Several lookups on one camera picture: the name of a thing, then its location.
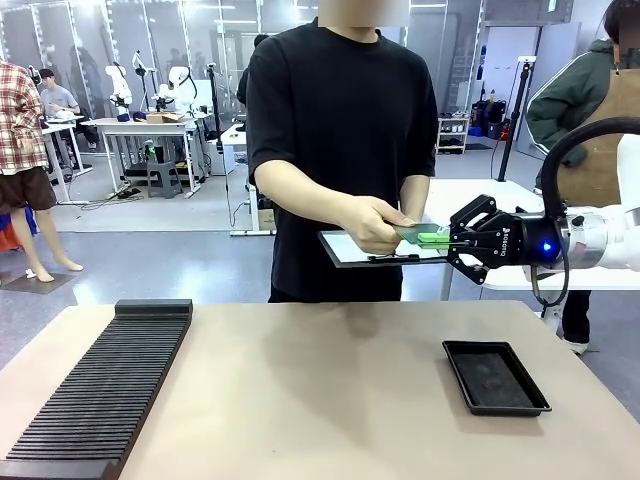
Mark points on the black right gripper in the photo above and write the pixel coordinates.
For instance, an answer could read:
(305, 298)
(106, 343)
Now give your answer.
(520, 240)

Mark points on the green PCB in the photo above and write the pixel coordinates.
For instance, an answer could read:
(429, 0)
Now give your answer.
(407, 234)

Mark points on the black clipboard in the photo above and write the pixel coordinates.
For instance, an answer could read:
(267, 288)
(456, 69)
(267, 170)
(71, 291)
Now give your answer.
(380, 262)

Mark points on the person's right forearm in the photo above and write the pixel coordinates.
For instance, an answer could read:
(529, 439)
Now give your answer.
(300, 192)

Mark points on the person's left forearm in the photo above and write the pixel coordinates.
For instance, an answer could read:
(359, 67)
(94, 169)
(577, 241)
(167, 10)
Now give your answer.
(415, 200)

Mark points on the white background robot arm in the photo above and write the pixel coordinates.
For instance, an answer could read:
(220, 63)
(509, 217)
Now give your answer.
(177, 85)
(120, 85)

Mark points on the black slotted PCB rack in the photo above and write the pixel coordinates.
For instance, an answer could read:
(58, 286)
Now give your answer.
(100, 400)

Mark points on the person's right hand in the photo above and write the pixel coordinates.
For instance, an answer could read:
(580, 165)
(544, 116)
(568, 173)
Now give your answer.
(370, 230)

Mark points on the white shoe shelf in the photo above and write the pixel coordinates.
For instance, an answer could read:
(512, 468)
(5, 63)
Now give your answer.
(454, 135)

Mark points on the black equipment bag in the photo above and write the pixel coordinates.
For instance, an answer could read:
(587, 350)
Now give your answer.
(487, 120)

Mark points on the black tripod pole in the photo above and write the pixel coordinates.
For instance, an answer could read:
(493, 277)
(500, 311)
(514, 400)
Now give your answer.
(514, 120)

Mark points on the black shallow tray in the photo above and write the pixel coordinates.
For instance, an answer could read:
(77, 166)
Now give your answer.
(492, 380)

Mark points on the person in black t-shirt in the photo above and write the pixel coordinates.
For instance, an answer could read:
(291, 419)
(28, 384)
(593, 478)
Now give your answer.
(340, 125)

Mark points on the person in brown apron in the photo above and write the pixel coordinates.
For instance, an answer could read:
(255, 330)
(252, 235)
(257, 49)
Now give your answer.
(590, 100)

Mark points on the white standing desk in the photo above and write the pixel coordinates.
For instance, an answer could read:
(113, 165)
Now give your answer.
(240, 150)

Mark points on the background person in black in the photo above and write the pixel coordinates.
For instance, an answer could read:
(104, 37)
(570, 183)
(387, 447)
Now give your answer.
(245, 80)

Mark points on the gray plastic stool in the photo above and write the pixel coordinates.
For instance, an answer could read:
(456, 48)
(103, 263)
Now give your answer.
(164, 177)

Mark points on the cardboard box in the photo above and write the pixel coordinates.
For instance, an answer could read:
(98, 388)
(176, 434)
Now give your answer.
(165, 118)

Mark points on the white background work table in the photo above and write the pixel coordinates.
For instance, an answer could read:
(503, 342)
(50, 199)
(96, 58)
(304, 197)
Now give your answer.
(140, 122)

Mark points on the white background desk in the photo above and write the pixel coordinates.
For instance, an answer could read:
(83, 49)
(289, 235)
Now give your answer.
(62, 127)

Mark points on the seated person in gray shirt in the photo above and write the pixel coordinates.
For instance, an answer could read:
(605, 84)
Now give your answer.
(59, 100)

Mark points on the mannequin in plaid shirt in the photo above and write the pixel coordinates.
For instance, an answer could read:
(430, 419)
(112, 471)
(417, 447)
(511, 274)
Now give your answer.
(20, 140)

